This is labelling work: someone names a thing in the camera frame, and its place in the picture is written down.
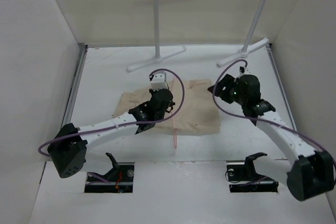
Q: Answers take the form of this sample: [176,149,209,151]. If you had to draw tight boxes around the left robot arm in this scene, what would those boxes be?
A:
[46,70,175,178]

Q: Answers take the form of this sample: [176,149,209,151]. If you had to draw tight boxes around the pink wire hanger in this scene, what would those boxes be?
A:
[170,76,208,149]

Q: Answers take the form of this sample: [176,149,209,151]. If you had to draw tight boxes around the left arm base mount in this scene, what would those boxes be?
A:
[84,153,135,194]

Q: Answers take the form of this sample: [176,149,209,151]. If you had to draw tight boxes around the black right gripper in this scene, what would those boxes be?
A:
[207,74,247,106]

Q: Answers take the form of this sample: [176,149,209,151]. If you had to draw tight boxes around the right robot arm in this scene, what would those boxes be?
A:
[208,67,335,201]

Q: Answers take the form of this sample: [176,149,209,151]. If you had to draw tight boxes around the beige trousers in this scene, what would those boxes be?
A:
[113,78,221,135]

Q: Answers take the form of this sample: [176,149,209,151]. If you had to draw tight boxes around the white clothes rack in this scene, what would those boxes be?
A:
[126,0,278,73]

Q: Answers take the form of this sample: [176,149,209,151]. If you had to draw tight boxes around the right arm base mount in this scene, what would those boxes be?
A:
[225,152,279,193]

